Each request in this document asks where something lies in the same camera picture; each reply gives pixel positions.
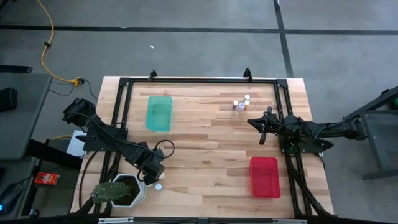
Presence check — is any black computer mouse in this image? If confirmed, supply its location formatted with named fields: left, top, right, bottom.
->
left=0, top=182, right=24, bottom=215

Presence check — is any grey desk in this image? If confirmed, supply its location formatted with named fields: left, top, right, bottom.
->
left=0, top=73, right=53, bottom=160

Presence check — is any red translucent plastic bin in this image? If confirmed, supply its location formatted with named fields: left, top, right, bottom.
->
left=249, top=156, right=282, bottom=199

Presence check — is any black stand beam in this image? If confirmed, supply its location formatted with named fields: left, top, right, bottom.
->
left=26, top=138, right=83, bottom=170

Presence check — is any grey metal stand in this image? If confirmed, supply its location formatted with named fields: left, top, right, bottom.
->
left=341, top=85, right=398, bottom=181

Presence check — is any green cactus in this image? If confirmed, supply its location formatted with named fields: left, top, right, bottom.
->
left=89, top=182, right=133, bottom=205

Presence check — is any black pouch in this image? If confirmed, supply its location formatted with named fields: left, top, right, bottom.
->
left=0, top=87, right=18, bottom=113

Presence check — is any long yellow cable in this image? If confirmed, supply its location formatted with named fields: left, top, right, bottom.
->
left=36, top=0, right=82, bottom=87

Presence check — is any teal translucent plastic bin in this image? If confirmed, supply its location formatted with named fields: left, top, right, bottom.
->
left=145, top=95, right=173, bottom=133

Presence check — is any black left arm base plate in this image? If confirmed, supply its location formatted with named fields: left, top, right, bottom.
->
left=75, top=133, right=128, bottom=152

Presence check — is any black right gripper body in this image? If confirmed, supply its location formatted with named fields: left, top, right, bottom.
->
left=259, top=106, right=285, bottom=146

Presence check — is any white paper sheet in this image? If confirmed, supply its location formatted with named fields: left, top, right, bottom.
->
left=66, top=129, right=88, bottom=158

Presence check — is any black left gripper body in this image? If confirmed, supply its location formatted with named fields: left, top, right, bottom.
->
left=134, top=146, right=166, bottom=187

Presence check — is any red snack box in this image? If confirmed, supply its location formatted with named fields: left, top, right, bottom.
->
left=33, top=172, right=60, bottom=187

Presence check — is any black aluminium table frame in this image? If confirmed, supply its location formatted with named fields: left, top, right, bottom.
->
left=68, top=68, right=336, bottom=218

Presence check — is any black desk bar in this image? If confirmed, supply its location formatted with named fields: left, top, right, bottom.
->
left=0, top=65, right=34, bottom=74

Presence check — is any black power cable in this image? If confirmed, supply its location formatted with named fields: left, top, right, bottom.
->
left=49, top=78, right=99, bottom=100

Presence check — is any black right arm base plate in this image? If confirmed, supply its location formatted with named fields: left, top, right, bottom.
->
left=279, top=138, right=335, bottom=155

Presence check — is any short yellow cable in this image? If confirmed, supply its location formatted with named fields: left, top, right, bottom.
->
left=42, top=134, right=73, bottom=144

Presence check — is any silver metal bracket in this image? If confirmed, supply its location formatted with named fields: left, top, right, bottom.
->
left=98, top=217, right=134, bottom=224
left=272, top=218, right=308, bottom=224

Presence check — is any white hexagonal planter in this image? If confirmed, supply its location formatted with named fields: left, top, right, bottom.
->
left=110, top=173, right=147, bottom=208

